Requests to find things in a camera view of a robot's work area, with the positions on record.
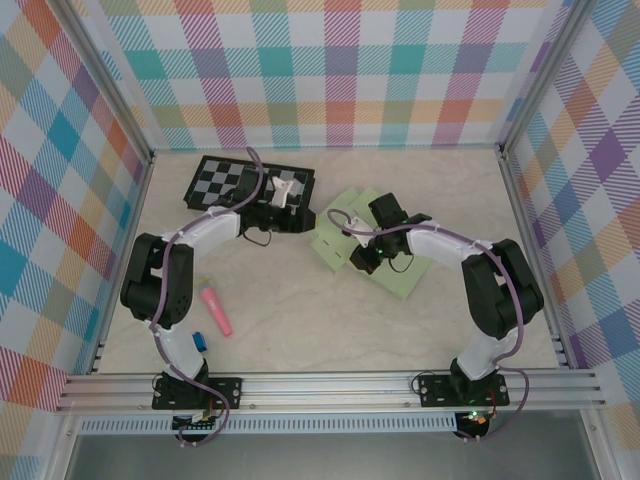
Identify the light green paper box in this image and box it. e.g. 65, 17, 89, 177
309, 185, 430, 301

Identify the black and grey chessboard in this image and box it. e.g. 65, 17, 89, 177
182, 154, 318, 217

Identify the pink marker pen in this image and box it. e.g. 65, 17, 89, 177
198, 276, 234, 337

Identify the small electronics board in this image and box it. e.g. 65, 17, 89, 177
172, 410, 222, 432
459, 408, 494, 430

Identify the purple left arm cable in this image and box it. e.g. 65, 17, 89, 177
149, 146, 266, 446

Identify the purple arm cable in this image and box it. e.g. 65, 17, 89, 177
149, 146, 266, 446
327, 209, 532, 444

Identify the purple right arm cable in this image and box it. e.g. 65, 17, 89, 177
327, 209, 532, 444

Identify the aluminium frame cross rail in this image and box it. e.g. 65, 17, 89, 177
54, 369, 609, 414

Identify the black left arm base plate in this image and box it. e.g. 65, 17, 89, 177
151, 373, 245, 412

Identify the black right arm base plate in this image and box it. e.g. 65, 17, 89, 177
417, 373, 510, 409

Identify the aluminium frame post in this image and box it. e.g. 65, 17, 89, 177
498, 0, 599, 161
58, 0, 154, 165

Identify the perforated metal cable tray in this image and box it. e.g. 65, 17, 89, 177
79, 417, 459, 435

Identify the aluminium frame side rail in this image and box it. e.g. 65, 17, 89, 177
87, 152, 155, 375
499, 149, 571, 371

